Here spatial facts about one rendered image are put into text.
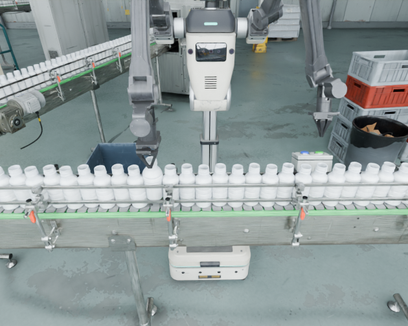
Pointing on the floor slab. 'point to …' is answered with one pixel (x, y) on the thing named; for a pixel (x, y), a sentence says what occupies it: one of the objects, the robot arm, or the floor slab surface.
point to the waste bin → (375, 141)
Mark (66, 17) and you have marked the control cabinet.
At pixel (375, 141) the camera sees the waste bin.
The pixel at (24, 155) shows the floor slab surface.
